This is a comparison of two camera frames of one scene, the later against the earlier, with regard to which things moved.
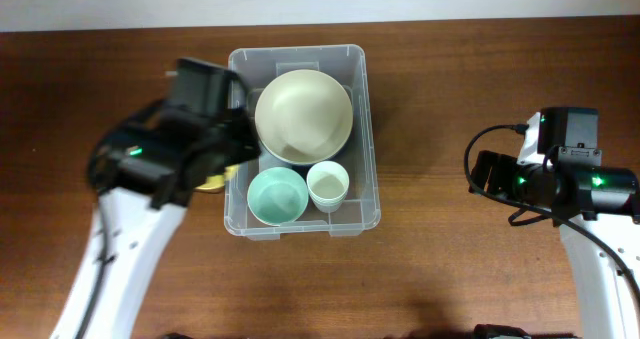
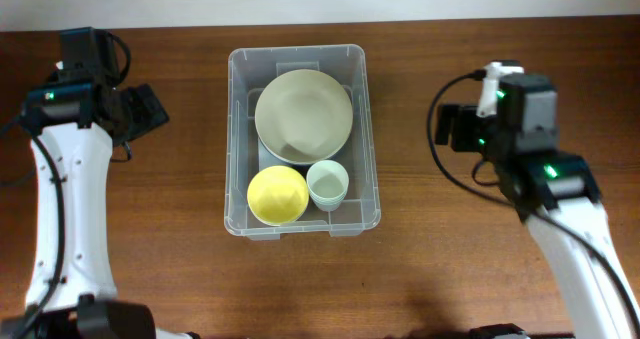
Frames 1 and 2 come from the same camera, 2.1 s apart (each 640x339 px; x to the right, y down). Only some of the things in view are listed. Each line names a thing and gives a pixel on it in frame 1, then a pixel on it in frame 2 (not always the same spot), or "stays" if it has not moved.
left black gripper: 245,148 to 151,111
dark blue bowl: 302,168 to 267,160
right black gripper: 503,166 to 463,116
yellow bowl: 216,183 to 277,195
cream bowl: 303,117 stays
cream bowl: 303,141 stays
